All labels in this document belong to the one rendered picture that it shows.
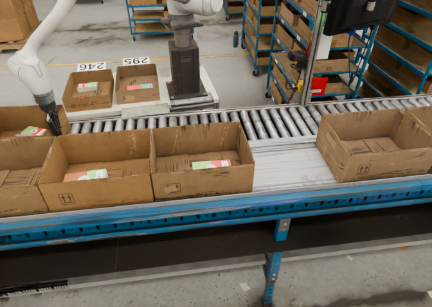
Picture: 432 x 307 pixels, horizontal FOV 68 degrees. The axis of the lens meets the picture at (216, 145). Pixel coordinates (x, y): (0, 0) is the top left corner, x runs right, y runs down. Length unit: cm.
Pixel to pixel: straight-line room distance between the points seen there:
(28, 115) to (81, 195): 92
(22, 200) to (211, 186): 69
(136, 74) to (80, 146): 115
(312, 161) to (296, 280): 89
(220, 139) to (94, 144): 56
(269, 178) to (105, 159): 74
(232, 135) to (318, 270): 113
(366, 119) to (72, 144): 134
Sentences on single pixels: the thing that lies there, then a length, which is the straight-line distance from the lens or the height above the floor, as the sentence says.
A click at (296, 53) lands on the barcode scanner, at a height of 109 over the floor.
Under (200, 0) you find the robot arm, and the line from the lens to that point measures 184.
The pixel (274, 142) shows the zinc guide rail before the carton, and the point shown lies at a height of 89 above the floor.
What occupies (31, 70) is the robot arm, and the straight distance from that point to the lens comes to 166.
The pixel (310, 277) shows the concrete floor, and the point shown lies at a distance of 220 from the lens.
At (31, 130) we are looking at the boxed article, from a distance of 210.
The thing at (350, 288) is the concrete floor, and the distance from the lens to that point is 224.
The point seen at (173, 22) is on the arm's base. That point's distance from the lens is 206.
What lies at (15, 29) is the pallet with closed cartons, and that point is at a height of 31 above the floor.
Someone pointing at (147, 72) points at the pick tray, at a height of 79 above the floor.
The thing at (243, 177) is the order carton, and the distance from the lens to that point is 125.
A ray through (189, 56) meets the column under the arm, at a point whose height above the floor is 103.
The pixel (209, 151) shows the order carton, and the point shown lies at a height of 89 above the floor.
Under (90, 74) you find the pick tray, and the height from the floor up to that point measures 82.
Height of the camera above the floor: 185
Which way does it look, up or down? 38 degrees down
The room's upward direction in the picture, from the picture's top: straight up
